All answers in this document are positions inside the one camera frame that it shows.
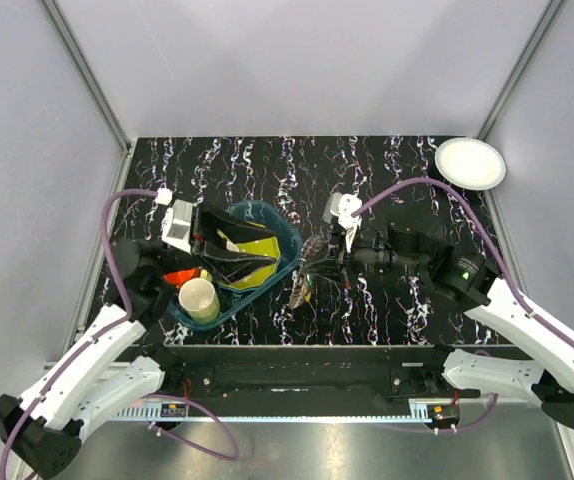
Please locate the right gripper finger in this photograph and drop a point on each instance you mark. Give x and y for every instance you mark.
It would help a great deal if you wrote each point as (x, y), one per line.
(322, 261)
(327, 273)

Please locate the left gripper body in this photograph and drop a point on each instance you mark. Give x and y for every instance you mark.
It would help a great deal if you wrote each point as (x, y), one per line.
(206, 233)

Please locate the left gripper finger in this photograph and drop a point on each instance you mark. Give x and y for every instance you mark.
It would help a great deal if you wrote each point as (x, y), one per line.
(234, 266)
(242, 231)

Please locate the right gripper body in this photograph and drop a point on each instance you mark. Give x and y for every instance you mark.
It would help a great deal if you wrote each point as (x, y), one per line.
(340, 241)

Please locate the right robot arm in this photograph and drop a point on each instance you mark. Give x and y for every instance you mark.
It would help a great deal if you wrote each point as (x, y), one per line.
(471, 285)

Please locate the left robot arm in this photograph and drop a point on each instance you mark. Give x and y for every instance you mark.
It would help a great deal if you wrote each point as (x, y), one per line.
(47, 424)

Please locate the yellow-green dotted plate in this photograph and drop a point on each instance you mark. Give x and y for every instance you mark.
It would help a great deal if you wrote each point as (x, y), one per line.
(268, 247)

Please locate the pale yellow cup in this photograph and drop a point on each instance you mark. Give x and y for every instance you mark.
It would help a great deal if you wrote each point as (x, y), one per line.
(198, 298)

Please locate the teal plastic tray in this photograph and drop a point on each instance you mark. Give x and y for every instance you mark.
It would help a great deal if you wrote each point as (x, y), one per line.
(287, 249)

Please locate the orange object in tray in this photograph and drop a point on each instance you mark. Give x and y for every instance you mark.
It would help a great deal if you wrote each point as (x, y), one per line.
(178, 278)

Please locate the white paper plate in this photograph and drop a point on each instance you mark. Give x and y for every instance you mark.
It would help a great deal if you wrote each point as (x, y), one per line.
(470, 164)

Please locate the yellow mug with handle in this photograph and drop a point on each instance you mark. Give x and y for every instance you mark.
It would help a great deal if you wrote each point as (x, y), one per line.
(227, 243)

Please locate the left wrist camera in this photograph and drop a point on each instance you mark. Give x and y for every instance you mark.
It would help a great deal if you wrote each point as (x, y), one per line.
(176, 226)

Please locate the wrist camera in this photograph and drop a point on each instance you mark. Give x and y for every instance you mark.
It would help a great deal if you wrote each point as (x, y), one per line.
(339, 210)
(176, 226)

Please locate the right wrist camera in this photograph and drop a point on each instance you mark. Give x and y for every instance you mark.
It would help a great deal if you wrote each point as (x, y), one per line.
(339, 210)

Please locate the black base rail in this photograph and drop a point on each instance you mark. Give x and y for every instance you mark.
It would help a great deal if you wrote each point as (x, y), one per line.
(310, 381)

